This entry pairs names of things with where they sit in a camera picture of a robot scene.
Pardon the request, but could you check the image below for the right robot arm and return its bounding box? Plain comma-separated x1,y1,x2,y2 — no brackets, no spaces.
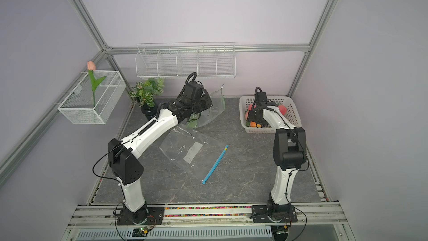
246,87,307,208

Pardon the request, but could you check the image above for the clear blue-zipper bag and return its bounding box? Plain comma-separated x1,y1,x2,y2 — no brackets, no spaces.
159,125,228,184

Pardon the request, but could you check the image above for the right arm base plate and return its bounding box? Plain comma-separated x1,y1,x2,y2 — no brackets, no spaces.
250,204,298,224

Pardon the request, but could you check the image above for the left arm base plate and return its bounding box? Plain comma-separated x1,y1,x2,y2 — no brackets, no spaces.
113,206,165,226

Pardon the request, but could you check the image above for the green printed zip-top bag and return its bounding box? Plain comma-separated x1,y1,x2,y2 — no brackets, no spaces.
186,86,226,128

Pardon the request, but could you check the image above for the white plastic perforated basket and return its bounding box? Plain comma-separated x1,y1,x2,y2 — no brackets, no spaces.
239,95,303,135

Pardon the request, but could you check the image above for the pink artificial tulip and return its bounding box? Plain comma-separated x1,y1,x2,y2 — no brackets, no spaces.
87,61,106,108

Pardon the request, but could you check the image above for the white mesh wall basket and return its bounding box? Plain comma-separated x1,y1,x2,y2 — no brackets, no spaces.
58,70,126,125

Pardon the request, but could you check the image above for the pink peach back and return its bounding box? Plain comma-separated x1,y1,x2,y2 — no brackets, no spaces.
278,105,288,116

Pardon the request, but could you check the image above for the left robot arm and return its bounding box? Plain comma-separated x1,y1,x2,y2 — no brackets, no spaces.
106,72,212,214

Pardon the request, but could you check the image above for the white wire wall shelf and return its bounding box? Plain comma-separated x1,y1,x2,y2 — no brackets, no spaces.
135,42,236,79

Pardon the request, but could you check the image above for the green artificial plant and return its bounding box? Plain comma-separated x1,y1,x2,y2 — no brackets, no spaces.
128,78,165,108

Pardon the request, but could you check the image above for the black glossy vase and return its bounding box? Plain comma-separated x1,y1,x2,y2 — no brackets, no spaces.
140,102,159,121

